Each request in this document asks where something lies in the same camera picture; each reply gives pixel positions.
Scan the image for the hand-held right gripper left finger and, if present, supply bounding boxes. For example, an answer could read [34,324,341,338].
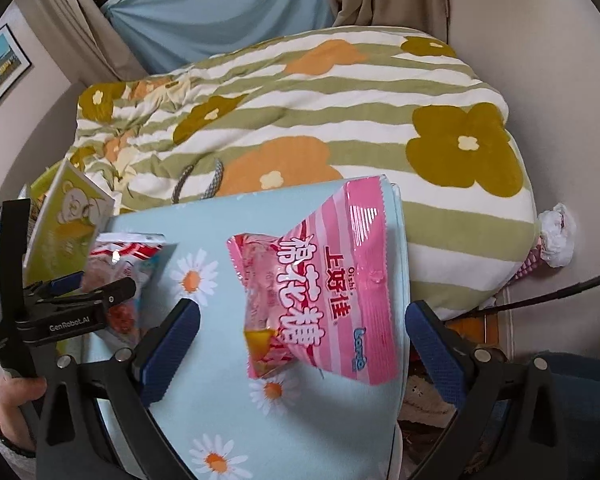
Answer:
[36,298,202,480]

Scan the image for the pink striped marshmallow packet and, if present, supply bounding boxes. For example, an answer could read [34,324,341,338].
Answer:
[226,175,402,387]

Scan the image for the white plastic bag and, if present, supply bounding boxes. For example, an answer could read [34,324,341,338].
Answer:
[537,203,578,267]

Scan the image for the striped floral blanket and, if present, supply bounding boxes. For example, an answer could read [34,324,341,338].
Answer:
[69,27,540,321]

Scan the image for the blue curtain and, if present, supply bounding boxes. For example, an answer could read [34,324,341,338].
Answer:
[102,0,341,76]

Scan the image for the grey woven strap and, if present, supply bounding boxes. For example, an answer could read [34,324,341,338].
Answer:
[172,160,226,203]

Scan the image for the pink striped cloth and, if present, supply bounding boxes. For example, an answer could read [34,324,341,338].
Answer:
[512,247,546,281]

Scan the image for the framed wall picture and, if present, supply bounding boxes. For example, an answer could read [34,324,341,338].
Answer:
[0,25,33,128]

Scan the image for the black cable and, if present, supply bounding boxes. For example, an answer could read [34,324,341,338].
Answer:
[465,266,600,318]

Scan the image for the orange box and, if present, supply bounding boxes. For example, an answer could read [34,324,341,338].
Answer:
[445,310,511,356]

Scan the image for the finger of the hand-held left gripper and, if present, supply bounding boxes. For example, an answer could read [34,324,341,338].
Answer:
[34,276,137,311]
[24,270,86,297]

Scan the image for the green cardboard box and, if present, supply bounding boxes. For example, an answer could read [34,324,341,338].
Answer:
[22,159,117,286]

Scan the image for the blue and red snack packet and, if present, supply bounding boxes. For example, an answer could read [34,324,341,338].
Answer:
[82,232,179,346]

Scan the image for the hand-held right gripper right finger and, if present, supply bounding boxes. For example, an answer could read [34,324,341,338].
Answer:
[404,300,583,480]

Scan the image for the blue jeans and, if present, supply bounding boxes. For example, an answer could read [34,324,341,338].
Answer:
[545,352,600,480]

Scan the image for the beige plush slipper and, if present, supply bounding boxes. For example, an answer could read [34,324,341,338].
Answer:
[400,375,456,423]

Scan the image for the person's left hand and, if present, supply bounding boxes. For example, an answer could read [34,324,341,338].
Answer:
[0,376,48,455]

